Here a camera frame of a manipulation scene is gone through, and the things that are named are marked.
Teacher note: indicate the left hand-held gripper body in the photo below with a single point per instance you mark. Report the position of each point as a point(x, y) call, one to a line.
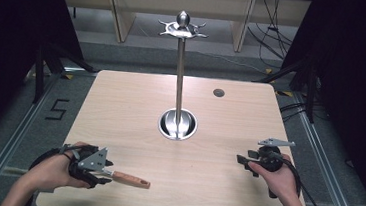
point(90, 161)

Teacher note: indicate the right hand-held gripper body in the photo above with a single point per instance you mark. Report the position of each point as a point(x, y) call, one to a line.
point(270, 159)

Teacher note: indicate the person's right hand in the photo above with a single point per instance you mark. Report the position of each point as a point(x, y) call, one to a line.
point(281, 182)

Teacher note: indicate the person's left hand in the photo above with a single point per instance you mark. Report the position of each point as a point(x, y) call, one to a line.
point(53, 170)

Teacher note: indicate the round grey table grommet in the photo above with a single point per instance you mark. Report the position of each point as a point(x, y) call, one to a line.
point(218, 92)

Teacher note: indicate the black metal stand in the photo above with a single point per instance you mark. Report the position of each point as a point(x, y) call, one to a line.
point(310, 94)
point(39, 77)

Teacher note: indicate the metal utensil hanging stand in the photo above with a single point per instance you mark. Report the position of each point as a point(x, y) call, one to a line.
point(180, 82)

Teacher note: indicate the light wooden desk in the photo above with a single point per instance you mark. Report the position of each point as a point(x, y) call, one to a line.
point(122, 14)

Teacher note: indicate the aluminium floor rail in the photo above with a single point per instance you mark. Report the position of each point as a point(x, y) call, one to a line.
point(325, 169)
point(13, 141)

